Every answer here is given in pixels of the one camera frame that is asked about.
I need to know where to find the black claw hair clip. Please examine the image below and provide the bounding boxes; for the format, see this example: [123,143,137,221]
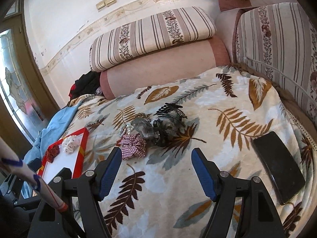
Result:
[154,102,184,117]

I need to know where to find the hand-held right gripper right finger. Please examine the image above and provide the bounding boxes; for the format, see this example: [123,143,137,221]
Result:
[191,147,295,238]

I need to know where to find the blue cloth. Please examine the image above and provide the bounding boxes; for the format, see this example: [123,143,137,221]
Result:
[21,103,82,199]

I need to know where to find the black phone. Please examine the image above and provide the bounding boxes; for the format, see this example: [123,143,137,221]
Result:
[251,131,306,206]

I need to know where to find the red framed white tray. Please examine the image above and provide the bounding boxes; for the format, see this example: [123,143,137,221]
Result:
[37,127,90,182]

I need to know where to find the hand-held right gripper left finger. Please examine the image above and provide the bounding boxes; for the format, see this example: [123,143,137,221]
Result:
[27,147,122,238]

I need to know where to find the leaf print blanket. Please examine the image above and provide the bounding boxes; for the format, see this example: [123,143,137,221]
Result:
[32,64,316,238]

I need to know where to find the white dotted scrunchie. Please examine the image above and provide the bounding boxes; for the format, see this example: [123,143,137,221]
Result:
[62,135,82,153]

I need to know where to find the dark grey organza scrunchie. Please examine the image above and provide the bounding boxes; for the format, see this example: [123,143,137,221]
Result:
[152,118,184,147]

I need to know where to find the red scrunchie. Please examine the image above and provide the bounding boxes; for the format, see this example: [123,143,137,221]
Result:
[45,144,60,163]

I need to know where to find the light grey organza scrunchie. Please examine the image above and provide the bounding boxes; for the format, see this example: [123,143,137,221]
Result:
[131,118,155,139]

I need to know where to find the plaid scrunchie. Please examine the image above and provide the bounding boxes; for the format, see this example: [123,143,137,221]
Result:
[120,133,148,160]

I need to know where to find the striped floral flat cushion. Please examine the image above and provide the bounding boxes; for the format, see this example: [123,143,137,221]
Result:
[89,6,218,72]

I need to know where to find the leopard print hair tie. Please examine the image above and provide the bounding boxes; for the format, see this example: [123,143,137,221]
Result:
[134,112,151,121]

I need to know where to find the wooden stained glass door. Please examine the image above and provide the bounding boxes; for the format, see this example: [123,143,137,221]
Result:
[0,0,60,144]

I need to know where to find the striped floral sofa back cushion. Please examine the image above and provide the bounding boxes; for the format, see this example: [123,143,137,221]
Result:
[233,2,317,129]

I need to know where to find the black and red clothes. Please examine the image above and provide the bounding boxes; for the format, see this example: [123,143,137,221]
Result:
[69,71,102,100]

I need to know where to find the person's left forearm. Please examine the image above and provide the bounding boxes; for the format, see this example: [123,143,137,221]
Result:
[0,139,68,212]

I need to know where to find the pink bolster cushion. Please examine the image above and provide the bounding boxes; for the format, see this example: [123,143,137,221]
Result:
[99,35,231,100]

